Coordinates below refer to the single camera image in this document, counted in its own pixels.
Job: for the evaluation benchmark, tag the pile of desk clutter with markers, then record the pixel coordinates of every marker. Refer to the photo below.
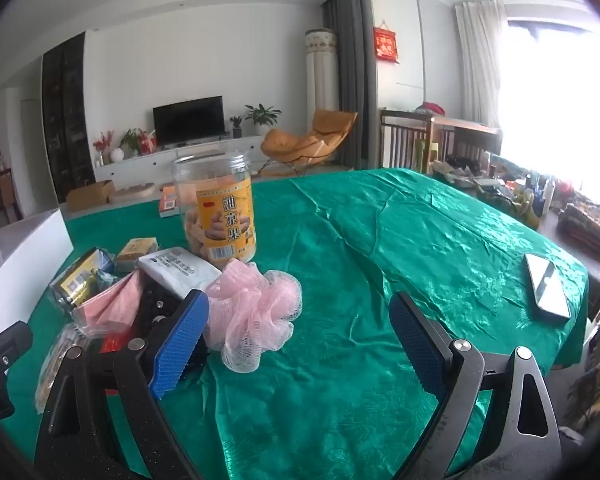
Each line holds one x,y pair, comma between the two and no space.
505,185

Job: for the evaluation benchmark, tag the standing air conditioner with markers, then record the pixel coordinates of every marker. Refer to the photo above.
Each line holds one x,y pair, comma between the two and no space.
320,80

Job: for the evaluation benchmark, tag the smartphone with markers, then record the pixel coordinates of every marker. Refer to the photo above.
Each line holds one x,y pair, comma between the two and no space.
547,285

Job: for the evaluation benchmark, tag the brown cardboard box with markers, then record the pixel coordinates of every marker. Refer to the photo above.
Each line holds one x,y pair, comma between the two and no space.
87,195

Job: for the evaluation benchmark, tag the red cloth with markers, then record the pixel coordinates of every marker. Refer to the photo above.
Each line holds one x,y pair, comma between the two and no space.
430,108

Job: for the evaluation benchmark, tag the dark display shelf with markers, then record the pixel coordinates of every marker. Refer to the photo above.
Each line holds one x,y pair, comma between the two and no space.
67,120

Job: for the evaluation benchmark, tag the round white vase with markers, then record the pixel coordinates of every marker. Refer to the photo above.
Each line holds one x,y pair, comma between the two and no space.
117,154

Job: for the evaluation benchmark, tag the orange book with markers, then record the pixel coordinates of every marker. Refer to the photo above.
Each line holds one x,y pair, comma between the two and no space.
169,205

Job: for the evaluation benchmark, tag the small potted plant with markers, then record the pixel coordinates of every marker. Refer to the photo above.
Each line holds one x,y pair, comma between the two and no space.
236,127

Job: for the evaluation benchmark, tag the yellow tissue pack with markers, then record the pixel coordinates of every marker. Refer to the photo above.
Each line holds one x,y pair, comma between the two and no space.
137,249

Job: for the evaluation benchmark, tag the blue patterned pouch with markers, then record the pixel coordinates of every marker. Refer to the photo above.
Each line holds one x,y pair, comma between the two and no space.
106,276

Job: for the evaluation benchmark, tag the flat cardboard tray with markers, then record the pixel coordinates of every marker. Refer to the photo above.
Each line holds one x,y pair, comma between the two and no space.
132,192

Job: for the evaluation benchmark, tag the grey curtain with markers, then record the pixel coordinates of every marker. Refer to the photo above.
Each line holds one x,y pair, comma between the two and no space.
347,75

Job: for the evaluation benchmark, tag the bundle of pink packets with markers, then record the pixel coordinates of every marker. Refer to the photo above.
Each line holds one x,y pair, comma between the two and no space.
110,305

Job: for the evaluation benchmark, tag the clear snack packet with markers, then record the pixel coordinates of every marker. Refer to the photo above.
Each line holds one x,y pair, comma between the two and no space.
55,360

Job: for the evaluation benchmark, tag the wooden chair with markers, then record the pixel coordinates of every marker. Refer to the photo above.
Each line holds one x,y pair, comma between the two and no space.
2,200

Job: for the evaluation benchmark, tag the leafy plant with red blooms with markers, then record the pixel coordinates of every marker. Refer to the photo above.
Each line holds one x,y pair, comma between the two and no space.
132,140

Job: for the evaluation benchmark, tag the clear plastic snack jar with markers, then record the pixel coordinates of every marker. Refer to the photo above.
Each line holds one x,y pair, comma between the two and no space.
220,220

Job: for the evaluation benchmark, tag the white curtain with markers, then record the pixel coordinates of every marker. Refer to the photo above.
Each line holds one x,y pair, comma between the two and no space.
480,60

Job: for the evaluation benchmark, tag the orange lounge chair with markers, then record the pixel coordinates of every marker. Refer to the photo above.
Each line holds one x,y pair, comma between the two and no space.
305,142

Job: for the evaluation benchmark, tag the red flower branches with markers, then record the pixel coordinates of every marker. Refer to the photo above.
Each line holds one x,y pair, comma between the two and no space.
102,145

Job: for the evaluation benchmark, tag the green satin tablecloth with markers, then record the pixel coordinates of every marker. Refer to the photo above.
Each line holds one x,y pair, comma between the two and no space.
330,260

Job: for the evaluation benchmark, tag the white board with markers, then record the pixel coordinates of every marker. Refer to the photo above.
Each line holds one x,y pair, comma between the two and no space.
20,270

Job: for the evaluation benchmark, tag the white flat packet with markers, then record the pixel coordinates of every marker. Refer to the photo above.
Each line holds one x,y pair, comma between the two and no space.
175,270

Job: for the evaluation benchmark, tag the black television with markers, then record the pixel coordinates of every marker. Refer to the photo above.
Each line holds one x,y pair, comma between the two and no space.
190,120

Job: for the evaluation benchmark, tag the red item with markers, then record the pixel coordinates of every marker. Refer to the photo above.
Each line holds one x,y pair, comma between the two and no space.
112,345

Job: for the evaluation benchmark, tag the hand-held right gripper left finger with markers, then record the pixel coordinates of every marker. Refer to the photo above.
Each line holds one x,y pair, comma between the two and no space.
177,342

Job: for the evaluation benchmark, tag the red wall hanging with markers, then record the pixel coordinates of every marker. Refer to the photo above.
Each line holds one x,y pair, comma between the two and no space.
385,45

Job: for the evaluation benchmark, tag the white television cabinet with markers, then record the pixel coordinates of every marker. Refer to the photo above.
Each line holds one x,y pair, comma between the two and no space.
145,165

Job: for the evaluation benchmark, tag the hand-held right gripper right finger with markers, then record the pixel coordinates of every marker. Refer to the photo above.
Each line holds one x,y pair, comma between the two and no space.
417,345

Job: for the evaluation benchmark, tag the large potted green plant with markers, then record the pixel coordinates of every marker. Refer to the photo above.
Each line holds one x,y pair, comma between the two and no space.
262,115

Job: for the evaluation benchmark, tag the red white gift bag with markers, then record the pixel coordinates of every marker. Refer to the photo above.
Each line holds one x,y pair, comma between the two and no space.
148,145

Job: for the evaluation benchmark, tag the wooden crib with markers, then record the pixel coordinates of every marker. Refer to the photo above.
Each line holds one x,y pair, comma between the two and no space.
405,135

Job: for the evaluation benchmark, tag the yellow black battery pack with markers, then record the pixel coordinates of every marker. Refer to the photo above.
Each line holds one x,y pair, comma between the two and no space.
77,275

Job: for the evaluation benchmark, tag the pink mesh bath sponge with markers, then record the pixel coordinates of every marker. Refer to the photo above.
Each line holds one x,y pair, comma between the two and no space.
260,305

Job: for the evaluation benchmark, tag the folded patterned cloth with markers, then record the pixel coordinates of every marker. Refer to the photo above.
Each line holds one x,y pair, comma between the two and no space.
590,230

